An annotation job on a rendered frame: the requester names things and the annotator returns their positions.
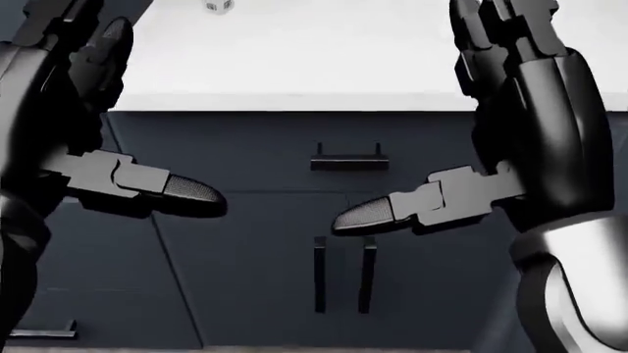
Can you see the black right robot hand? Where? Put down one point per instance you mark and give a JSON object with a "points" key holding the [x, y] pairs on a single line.
{"points": [[559, 110]]}

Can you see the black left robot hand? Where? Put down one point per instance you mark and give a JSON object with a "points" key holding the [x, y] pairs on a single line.
{"points": [[59, 110]]}

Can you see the dark side cabinet panel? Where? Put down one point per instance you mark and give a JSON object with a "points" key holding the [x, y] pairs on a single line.
{"points": [[98, 279]]}

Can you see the dark cabinet door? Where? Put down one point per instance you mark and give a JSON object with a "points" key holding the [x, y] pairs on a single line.
{"points": [[432, 279], [230, 272]]}

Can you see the dark cabinet drawer front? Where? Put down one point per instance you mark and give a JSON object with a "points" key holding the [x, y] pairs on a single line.
{"points": [[294, 150]]}

